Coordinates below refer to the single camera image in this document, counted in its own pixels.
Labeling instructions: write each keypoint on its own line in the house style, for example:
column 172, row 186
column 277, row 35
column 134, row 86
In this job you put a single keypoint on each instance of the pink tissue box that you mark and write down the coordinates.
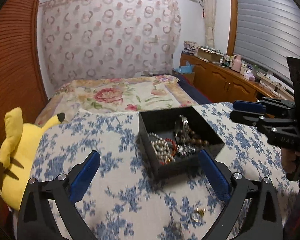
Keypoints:
column 248, row 75

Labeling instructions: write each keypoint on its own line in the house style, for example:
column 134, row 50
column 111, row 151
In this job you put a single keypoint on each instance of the grey window roller blind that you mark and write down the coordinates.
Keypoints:
column 268, row 31

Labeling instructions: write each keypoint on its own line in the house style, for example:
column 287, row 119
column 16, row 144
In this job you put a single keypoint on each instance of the blue floral white blanket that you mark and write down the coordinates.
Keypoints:
column 124, row 202

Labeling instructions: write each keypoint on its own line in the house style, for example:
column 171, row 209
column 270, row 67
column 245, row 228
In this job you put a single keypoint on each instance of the wooden sideboard cabinet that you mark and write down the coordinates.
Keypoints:
column 220, row 84

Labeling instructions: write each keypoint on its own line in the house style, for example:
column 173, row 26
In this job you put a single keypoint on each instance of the pink floral bed quilt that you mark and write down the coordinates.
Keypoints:
column 116, row 95

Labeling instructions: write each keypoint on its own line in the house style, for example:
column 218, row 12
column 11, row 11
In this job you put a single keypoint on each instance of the silver engraved bangle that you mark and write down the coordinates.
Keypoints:
column 181, row 130

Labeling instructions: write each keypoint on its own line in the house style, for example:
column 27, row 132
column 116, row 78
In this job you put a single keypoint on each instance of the beige tied side curtain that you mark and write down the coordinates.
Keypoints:
column 210, row 17

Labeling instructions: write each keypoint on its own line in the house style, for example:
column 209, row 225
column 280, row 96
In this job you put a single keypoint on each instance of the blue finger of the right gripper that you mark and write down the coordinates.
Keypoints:
column 247, row 106
column 245, row 118

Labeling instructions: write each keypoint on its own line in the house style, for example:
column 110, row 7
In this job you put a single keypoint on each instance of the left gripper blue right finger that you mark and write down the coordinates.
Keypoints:
column 215, row 177

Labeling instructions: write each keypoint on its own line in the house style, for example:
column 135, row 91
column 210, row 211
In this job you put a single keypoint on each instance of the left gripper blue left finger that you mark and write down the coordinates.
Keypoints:
column 82, row 175

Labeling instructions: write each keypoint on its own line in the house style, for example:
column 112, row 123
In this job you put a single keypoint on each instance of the person's right hand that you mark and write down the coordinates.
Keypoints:
column 287, row 160

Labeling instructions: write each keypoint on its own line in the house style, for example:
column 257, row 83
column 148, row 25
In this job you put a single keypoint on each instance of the pink thermos jug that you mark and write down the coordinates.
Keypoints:
column 236, row 63

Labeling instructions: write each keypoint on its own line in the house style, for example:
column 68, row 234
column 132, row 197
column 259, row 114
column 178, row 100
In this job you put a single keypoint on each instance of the yellow Pikachu plush toy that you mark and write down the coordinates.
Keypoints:
column 17, row 154

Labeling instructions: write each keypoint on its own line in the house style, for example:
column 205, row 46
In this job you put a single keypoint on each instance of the pink circle patterned curtain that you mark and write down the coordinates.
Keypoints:
column 109, row 39

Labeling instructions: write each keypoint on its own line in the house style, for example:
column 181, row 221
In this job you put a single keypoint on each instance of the light blue gift bag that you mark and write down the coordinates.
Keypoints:
column 186, row 69

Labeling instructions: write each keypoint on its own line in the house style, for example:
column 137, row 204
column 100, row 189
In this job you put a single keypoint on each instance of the cardboard box on cabinet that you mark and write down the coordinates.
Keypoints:
column 209, row 55

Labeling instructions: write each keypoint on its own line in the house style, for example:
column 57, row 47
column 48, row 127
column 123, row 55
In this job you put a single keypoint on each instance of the black jewelry box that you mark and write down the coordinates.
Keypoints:
column 172, row 139

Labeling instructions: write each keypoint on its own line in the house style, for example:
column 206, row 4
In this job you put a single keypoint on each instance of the brown louvered wardrobe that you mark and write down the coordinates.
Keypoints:
column 21, row 83

